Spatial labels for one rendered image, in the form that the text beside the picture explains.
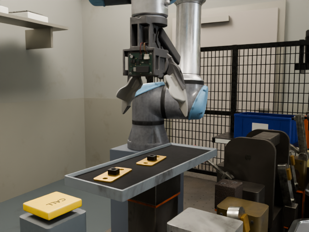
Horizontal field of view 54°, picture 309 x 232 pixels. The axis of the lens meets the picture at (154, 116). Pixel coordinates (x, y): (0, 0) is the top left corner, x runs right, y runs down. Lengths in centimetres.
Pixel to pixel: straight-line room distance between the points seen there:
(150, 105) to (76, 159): 366
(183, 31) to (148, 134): 36
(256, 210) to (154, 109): 52
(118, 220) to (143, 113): 39
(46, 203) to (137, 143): 61
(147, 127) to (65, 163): 350
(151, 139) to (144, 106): 12
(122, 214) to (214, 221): 64
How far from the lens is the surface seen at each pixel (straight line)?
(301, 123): 123
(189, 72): 103
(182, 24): 106
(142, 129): 105
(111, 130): 442
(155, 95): 103
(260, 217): 64
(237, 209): 59
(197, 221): 53
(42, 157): 418
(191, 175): 215
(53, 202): 48
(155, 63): 58
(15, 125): 387
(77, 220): 48
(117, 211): 114
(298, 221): 84
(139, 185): 52
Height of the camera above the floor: 133
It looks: 6 degrees down
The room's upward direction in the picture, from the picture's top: straight up
